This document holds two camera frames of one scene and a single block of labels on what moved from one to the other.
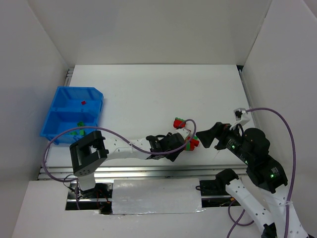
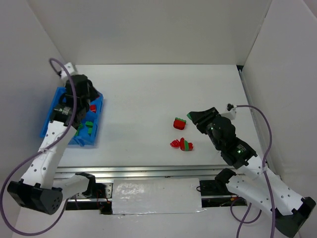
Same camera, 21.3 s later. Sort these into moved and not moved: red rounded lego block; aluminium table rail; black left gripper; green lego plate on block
Moved: black left gripper
Not moved: red rounded lego block; aluminium table rail; green lego plate on block
